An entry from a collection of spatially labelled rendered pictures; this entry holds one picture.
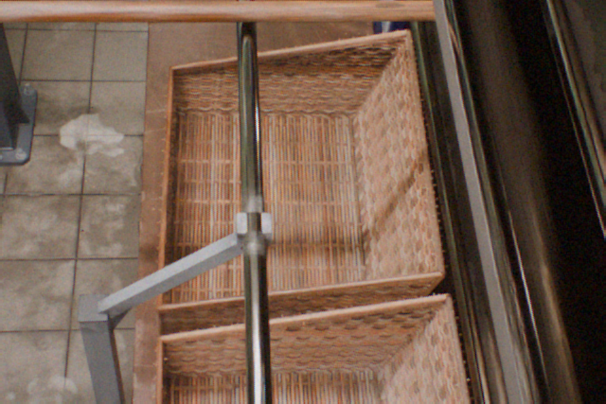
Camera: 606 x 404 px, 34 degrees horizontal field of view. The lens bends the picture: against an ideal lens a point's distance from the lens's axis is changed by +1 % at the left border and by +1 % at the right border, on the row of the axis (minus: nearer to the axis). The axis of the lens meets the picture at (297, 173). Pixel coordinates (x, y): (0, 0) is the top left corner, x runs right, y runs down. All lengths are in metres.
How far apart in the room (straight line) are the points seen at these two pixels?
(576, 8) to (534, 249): 0.28
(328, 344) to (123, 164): 1.21
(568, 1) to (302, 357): 0.86
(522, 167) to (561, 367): 0.23
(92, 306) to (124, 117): 1.47
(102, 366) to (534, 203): 0.79
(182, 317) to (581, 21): 0.90
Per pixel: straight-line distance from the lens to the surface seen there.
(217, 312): 1.71
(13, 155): 2.81
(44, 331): 2.54
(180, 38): 2.28
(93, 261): 2.62
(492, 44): 1.18
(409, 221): 1.78
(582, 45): 1.12
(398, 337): 1.72
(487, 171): 1.02
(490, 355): 1.47
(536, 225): 1.04
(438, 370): 1.64
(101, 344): 1.52
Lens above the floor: 2.24
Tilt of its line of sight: 54 degrees down
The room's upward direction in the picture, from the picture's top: 7 degrees clockwise
